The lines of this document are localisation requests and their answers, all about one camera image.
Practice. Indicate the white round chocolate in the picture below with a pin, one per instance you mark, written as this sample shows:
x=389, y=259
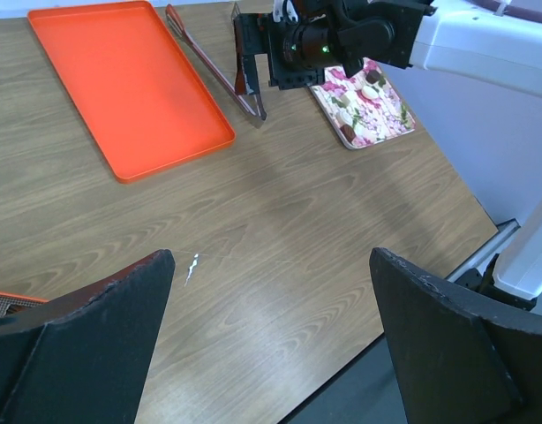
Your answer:
x=369, y=93

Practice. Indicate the floral patterned tray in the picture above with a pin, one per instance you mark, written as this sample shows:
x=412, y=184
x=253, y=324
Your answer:
x=374, y=121

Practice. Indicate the aluminium frame rail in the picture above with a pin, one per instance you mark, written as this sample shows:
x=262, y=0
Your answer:
x=482, y=256

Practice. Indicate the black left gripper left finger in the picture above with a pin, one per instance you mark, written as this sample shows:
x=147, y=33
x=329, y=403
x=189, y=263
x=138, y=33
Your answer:
x=84, y=357

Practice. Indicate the pale round chocolate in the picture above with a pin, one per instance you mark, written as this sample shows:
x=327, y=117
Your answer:
x=344, y=118

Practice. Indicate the beige square chocolate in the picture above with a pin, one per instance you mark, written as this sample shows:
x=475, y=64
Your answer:
x=345, y=102

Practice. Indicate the dark brown oval chocolate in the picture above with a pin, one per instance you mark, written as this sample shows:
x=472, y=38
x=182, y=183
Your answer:
x=348, y=132

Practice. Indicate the orange flat tray lid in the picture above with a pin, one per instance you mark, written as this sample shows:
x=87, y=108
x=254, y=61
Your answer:
x=140, y=97

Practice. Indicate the orange chocolate box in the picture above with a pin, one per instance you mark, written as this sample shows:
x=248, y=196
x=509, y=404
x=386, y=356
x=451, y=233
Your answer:
x=14, y=303

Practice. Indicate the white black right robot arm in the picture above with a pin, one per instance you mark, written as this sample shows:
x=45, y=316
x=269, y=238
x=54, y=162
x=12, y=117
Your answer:
x=494, y=45

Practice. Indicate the metal tongs with red grip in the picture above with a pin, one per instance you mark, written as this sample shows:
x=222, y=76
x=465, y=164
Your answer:
x=255, y=115

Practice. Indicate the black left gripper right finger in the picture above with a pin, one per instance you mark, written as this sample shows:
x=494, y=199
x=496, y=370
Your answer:
x=459, y=357

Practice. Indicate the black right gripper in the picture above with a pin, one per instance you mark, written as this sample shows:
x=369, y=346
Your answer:
x=306, y=37

